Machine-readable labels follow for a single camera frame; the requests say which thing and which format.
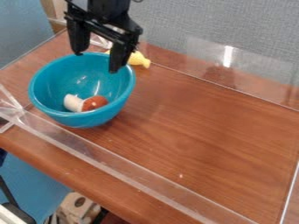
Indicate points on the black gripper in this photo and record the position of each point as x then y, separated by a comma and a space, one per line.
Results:
106, 18

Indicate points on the white brown toy mushroom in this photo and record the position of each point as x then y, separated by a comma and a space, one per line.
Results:
75, 104

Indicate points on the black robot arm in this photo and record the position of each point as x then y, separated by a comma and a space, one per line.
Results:
106, 18

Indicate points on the blue bowl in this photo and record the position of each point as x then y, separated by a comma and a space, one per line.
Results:
80, 76

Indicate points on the yellow toy banana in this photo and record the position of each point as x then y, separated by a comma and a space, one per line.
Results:
138, 60

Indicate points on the clear acrylic front barrier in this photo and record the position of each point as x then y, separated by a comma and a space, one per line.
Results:
130, 190

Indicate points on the clear acrylic barrier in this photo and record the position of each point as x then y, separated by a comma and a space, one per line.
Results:
130, 190
247, 72

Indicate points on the clear acrylic back barrier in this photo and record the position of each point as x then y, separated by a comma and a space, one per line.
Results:
247, 72

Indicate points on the white block under table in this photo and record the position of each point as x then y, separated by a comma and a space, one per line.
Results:
78, 209

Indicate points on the clear acrylic corner bracket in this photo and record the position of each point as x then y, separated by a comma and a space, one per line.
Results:
102, 42

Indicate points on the clear acrylic left bracket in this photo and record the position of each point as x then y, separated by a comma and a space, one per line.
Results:
11, 109

